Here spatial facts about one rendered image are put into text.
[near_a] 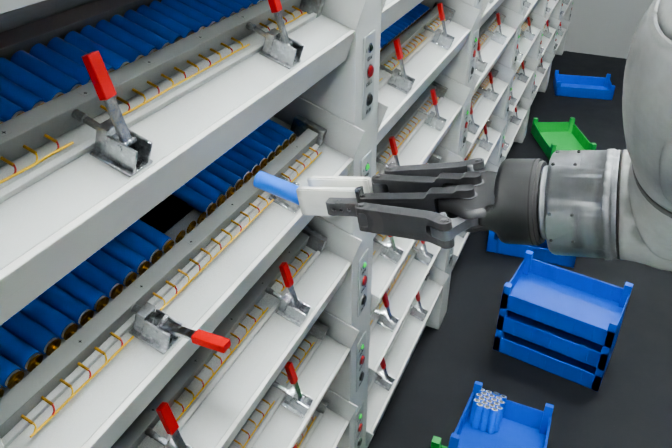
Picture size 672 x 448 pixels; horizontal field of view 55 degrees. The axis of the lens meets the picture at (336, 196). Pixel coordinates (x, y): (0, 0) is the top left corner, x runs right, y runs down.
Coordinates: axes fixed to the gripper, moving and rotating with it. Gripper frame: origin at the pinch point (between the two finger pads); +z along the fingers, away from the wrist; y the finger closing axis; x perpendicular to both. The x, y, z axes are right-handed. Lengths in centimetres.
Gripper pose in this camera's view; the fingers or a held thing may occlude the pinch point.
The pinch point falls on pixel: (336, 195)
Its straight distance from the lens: 64.3
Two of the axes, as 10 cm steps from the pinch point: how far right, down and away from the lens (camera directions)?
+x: 1.9, 8.8, 4.3
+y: -4.1, 4.7, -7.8
